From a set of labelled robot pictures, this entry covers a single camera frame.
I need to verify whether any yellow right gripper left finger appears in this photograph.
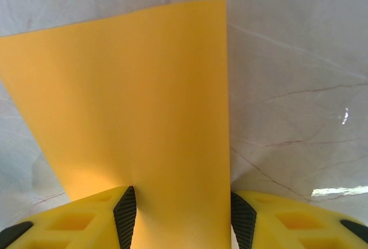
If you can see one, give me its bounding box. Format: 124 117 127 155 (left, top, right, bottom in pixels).
0 185 136 249

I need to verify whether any orange cloth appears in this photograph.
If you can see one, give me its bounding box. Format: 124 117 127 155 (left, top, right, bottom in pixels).
0 0 232 249

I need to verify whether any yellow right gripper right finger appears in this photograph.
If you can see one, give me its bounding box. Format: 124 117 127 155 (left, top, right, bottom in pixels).
231 190 368 249

